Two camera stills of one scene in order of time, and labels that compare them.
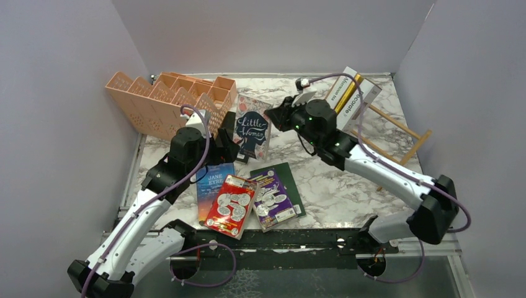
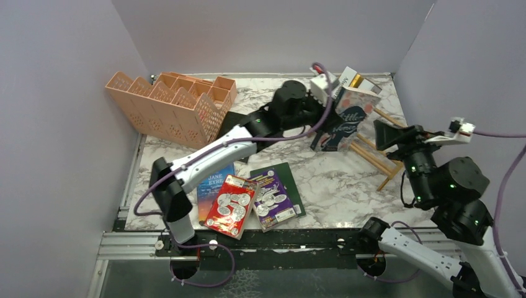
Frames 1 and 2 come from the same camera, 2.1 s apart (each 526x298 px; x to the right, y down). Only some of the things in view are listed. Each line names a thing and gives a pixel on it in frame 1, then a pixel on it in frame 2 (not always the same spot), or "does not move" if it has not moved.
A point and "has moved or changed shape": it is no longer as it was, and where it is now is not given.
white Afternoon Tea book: (340, 86) does not move
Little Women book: (252, 130) has moved or changed shape
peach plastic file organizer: (157, 109) does not move
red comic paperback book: (231, 208) does not move
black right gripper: (280, 115) -> (386, 135)
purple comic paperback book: (272, 206) does not move
